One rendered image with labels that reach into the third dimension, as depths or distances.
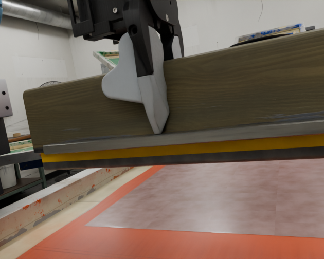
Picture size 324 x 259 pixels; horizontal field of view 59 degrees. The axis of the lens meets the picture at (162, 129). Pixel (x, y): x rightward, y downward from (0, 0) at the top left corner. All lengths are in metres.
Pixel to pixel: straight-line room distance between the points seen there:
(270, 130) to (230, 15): 4.80
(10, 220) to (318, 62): 0.40
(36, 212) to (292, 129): 0.38
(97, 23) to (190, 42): 4.85
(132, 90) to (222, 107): 0.08
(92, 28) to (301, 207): 0.31
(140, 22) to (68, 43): 6.09
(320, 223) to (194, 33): 4.84
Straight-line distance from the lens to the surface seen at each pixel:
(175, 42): 0.30
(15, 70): 5.23
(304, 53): 0.24
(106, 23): 0.27
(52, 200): 0.50
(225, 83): 0.25
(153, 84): 0.24
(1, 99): 0.77
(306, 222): 0.36
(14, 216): 0.46
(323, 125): 0.23
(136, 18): 0.24
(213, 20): 5.06
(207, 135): 0.24
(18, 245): 0.43
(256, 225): 0.35
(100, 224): 0.42
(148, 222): 0.39
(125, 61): 0.26
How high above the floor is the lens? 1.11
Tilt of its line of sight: 6 degrees down
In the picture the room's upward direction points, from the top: 9 degrees counter-clockwise
